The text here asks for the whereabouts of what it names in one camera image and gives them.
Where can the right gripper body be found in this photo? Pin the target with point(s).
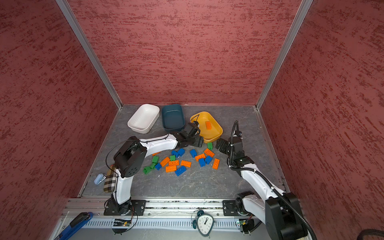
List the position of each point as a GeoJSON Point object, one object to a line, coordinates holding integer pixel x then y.
{"type": "Point", "coordinates": [231, 155]}

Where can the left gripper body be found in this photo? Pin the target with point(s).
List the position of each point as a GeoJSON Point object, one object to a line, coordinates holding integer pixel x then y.
{"type": "Point", "coordinates": [190, 140]}

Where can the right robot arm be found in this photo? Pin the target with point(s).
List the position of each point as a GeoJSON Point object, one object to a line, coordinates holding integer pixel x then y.
{"type": "Point", "coordinates": [281, 212]}

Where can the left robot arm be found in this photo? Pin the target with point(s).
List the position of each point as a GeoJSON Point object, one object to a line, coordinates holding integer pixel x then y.
{"type": "Point", "coordinates": [129, 159]}

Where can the orange lego right cluster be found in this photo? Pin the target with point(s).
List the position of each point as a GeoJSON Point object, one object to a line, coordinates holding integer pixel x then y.
{"type": "Point", "coordinates": [201, 156]}

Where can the yellow plastic bin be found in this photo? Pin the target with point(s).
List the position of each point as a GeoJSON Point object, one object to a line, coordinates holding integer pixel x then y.
{"type": "Point", "coordinates": [208, 135]}

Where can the dark teal plastic bin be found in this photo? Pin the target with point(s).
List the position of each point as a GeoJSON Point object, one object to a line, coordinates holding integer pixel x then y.
{"type": "Point", "coordinates": [173, 118]}

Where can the orange lego diagonal left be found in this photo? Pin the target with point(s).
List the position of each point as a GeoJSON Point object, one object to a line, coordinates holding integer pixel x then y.
{"type": "Point", "coordinates": [165, 161]}

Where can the large blue lego bottom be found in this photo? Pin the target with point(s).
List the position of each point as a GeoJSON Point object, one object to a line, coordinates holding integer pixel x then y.
{"type": "Point", "coordinates": [180, 170]}

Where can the small blue lego left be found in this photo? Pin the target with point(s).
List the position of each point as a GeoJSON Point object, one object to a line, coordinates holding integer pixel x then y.
{"type": "Point", "coordinates": [158, 166]}

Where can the white plastic bin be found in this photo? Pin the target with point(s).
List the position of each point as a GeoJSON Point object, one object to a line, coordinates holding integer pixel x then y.
{"type": "Point", "coordinates": [144, 118]}

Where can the teal alarm clock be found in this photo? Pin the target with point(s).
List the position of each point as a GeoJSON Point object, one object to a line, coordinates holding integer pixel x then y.
{"type": "Point", "coordinates": [203, 223]}

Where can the right circuit board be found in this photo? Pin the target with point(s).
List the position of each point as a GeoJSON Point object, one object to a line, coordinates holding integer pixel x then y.
{"type": "Point", "coordinates": [246, 226]}

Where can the circuit board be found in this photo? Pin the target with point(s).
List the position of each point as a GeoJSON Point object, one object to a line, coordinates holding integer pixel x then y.
{"type": "Point", "coordinates": [122, 223]}
{"type": "Point", "coordinates": [246, 226]}

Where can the plaid pouch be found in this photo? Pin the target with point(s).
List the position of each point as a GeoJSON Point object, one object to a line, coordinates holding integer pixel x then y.
{"type": "Point", "coordinates": [110, 180]}

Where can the light blue small object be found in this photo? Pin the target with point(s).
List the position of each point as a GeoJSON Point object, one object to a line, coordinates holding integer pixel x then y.
{"type": "Point", "coordinates": [99, 179]}

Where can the left circuit board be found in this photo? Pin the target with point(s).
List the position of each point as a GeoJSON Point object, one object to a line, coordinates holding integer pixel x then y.
{"type": "Point", "coordinates": [122, 223]}

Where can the blue utility knife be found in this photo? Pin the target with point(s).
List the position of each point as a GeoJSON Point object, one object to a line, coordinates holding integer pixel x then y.
{"type": "Point", "coordinates": [76, 224]}

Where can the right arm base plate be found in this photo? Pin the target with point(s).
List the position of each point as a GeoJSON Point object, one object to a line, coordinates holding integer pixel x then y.
{"type": "Point", "coordinates": [234, 208]}

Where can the aluminium rail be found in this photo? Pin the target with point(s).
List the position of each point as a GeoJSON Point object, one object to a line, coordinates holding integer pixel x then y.
{"type": "Point", "coordinates": [155, 208]}

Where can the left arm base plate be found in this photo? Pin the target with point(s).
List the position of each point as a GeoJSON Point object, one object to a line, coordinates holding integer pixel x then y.
{"type": "Point", "coordinates": [131, 207]}

